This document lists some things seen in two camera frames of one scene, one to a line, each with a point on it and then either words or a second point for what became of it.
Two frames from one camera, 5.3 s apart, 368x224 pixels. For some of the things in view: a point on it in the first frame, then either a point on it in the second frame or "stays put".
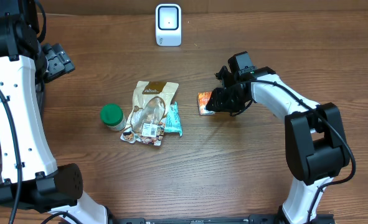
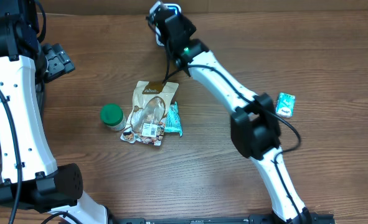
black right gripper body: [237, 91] -> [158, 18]
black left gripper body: [58, 64] stays put
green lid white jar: [111, 114] stays put
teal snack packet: [173, 122] stays put
